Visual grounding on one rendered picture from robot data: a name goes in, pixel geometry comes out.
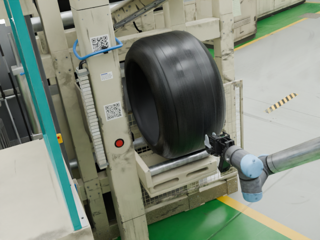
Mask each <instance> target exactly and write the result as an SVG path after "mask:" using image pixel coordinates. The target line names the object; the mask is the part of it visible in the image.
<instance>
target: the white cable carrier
mask: <svg viewBox="0 0 320 240"><path fill-rule="evenodd" d="M76 70H77V72H78V73H82V72H86V71H88V69H86V68H85V67H84V66H82V69H79V67H76ZM78 80H79V84H80V88H81V92H82V93H81V94H82V98H83V102H84V106H85V111H86V115H87V119H88V123H89V128H90V134H91V137H92V141H93V147H94V150H95V155H96V159H97V162H98V164H99V165H102V164H105V163H108V161H107V159H105V154H104V150H103V145H102V141H101V136H100V131H99V126H98V122H97V121H99V118H98V117H97V116H96V112H95V108H94V103H93V98H92V94H91V91H90V84H89V80H88V76H87V75H83V76H78ZM104 168H107V166H104V167H101V168H100V169H104Z"/></svg>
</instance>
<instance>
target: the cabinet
mask: <svg viewBox="0 0 320 240"><path fill-rule="evenodd" d="M232 3H233V19H234V37H233V39H234V47H235V46H237V45H239V44H242V43H244V42H246V41H249V40H251V39H253V38H255V37H256V33H257V0H232ZM196 7H197V20H201V19H205V18H209V17H212V4H211V0H196ZM202 43H203V44H204V45H205V46H206V47H207V48H209V49H214V41H213V39H211V40H206V41H202Z"/></svg>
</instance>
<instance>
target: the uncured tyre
mask: <svg viewBox="0 0 320 240"><path fill-rule="evenodd" d="M124 73H125V82H126V89H127V94H128V98H129V102H130V106H131V110H132V113H133V116H134V119H135V121H136V124H137V126H138V128H139V131H140V133H141V135H142V137H143V139H144V140H145V142H146V144H147V145H148V147H149V148H150V149H151V150H152V151H153V152H154V153H156V154H158V155H160V156H162V157H164V158H166V159H174V158H178V157H181V156H183V155H186V154H189V153H192V152H195V151H198V150H201V149H204V148H205V144H204V141H205V135H207V136H211V135H212V133H213V132H214V133H215V134H216V135H220V133H221V131H222V128H223V126H224V122H225V118H226V98H225V91H224V87H223V82H222V79H221V75H220V72H219V69H218V67H217V64H216V62H215V60H214V58H213V56H212V55H211V53H210V51H209V50H208V49H207V47H206V46H205V45H204V44H203V43H202V42H201V41H200V40H199V39H197V38H196V37H195V36H193V35H192V34H190V33H189V32H186V31H181V30H174V31H169V32H165V33H161V34H156V35H152V36H148V37H144V38H140V39H139V40H137V41H135V42H133V44H132V45H131V47H130V49H129V50H128V52H127V54H126V57H125V63H124Z"/></svg>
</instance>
